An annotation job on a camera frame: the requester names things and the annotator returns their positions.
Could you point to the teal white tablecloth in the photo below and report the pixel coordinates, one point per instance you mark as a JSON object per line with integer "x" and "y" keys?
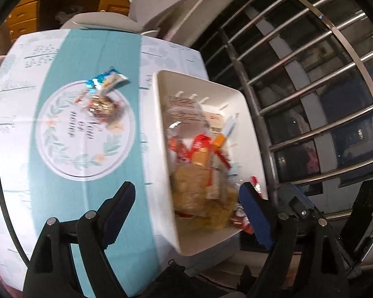
{"x": 56, "y": 160}

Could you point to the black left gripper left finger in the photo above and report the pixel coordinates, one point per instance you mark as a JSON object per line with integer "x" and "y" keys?
{"x": 51, "y": 271}

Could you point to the large clear noodle snack bag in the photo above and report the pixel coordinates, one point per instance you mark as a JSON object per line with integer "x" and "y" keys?
{"x": 209, "y": 206}

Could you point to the grey orange oat bar packet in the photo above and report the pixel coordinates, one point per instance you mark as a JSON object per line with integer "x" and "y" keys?
{"x": 219, "y": 142}

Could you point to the blue snack packet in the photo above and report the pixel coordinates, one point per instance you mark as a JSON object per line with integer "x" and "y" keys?
{"x": 105, "y": 82}

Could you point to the metal window grille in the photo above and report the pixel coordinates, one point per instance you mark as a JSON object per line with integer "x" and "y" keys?
{"x": 306, "y": 70}

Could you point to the red white cracker packet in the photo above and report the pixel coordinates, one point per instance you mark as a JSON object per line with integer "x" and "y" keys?
{"x": 199, "y": 153}

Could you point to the white office chair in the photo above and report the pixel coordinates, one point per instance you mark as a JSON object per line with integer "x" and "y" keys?
{"x": 161, "y": 3}

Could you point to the white plastic storage bin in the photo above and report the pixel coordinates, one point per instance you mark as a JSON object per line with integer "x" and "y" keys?
{"x": 186, "y": 106}

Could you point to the wooden desk with drawers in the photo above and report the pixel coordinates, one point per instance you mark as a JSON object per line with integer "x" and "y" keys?
{"x": 36, "y": 15}

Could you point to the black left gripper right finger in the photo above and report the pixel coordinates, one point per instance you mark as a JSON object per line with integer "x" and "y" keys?
{"x": 305, "y": 257}

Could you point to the small nut snack packet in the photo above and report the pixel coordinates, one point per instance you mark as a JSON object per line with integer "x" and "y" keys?
{"x": 100, "y": 108}

